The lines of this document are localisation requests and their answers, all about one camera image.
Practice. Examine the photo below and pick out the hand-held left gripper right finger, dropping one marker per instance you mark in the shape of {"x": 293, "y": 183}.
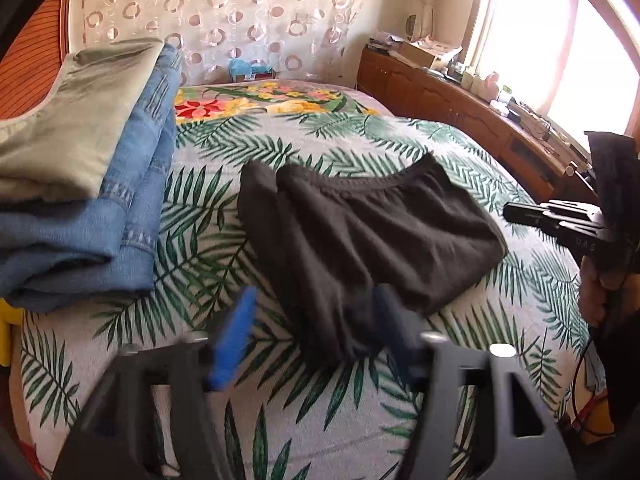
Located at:
{"x": 400, "y": 340}

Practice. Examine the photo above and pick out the person's right hand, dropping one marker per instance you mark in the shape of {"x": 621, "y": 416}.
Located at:
{"x": 595, "y": 295}

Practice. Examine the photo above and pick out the leaf print blanket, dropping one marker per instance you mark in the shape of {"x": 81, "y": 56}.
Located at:
{"x": 310, "y": 410}

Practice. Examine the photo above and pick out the person's right forearm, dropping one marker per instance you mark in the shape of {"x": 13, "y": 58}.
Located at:
{"x": 625, "y": 350}

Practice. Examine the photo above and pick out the window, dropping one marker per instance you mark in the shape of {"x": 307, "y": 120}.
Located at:
{"x": 540, "y": 35}

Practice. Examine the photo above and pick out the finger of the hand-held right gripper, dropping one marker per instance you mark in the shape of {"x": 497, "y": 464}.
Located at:
{"x": 575, "y": 208}
{"x": 535, "y": 217}

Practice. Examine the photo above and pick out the floral bedsheet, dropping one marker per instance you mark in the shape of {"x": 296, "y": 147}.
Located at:
{"x": 260, "y": 100}

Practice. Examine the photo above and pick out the blue plastic bag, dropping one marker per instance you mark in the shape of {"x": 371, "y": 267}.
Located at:
{"x": 245, "y": 67}

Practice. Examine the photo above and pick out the folded olive green garment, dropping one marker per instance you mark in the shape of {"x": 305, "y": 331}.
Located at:
{"x": 75, "y": 125}

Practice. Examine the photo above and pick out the pale pink figurine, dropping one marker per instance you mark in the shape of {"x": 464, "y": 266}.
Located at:
{"x": 491, "y": 85}

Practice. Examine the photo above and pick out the white jar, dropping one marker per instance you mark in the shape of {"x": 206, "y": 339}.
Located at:
{"x": 467, "y": 78}

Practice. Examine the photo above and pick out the brown wooden cabinet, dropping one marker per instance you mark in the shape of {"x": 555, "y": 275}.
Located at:
{"x": 430, "y": 95}

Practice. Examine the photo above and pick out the folded blue jeans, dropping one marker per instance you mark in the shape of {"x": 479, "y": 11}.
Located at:
{"x": 135, "y": 200}

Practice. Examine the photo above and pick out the orange object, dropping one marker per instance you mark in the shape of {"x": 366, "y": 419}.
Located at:
{"x": 592, "y": 422}

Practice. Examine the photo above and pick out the brown slatted wooden panel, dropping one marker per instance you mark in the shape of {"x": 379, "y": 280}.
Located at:
{"x": 35, "y": 55}

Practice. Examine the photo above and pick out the black pants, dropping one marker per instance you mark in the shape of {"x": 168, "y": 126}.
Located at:
{"x": 375, "y": 230}

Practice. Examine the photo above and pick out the light blue cloth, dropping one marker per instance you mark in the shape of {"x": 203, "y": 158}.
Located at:
{"x": 595, "y": 370}

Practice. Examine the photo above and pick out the newspaper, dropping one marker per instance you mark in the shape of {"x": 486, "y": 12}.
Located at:
{"x": 442, "y": 46}

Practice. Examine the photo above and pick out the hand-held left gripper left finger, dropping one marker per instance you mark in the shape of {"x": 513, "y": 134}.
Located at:
{"x": 232, "y": 340}

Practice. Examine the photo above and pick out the cardboard box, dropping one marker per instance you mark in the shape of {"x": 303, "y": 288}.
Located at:
{"x": 415, "y": 55}

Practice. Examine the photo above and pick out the sheer circle pattern curtain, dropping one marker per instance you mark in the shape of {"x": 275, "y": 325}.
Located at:
{"x": 215, "y": 10}

